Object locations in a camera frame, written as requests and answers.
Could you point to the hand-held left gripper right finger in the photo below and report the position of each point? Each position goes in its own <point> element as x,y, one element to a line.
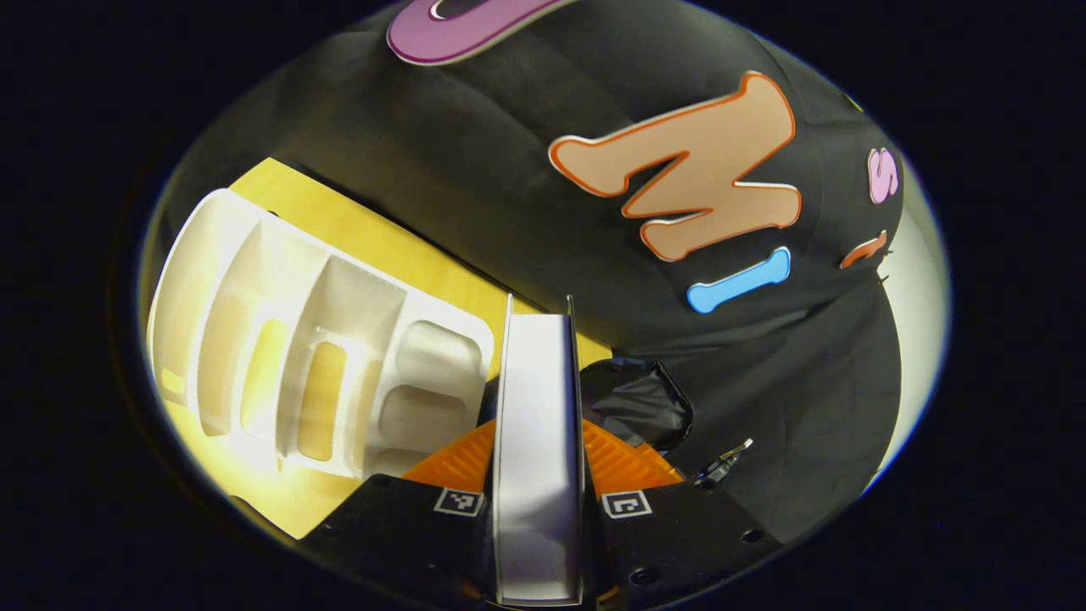
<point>679,543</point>

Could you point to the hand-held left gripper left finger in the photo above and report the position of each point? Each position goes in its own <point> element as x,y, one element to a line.
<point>407,535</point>

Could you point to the blue schoolbag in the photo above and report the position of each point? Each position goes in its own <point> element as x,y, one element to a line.
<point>636,403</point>

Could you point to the dark cover book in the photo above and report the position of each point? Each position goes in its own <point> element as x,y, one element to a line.
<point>539,458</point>

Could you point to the white bookshelf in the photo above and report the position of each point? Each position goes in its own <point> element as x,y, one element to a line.
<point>356,297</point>

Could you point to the black backdrop cloth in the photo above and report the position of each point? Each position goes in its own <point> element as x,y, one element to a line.
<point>509,170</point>

